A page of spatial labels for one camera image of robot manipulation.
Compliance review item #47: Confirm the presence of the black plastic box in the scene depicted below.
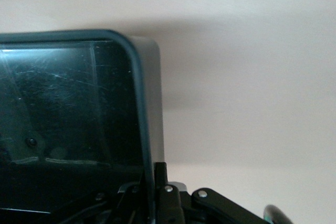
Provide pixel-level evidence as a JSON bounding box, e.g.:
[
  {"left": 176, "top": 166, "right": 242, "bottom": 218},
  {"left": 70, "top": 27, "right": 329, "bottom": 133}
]
[{"left": 0, "top": 29, "right": 165, "bottom": 224}]

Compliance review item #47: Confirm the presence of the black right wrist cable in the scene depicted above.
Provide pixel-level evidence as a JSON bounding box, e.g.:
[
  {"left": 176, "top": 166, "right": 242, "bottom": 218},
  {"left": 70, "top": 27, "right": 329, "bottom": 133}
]
[{"left": 264, "top": 205, "right": 292, "bottom": 224}]

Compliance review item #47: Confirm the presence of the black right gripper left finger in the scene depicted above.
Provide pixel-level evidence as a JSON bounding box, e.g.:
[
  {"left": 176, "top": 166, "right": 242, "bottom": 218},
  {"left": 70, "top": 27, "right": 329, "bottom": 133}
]
[{"left": 60, "top": 182, "right": 149, "bottom": 224}]

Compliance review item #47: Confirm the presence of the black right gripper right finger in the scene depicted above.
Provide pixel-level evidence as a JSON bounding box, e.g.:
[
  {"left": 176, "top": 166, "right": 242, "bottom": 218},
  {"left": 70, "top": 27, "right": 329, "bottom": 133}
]
[{"left": 154, "top": 162, "right": 268, "bottom": 224}]

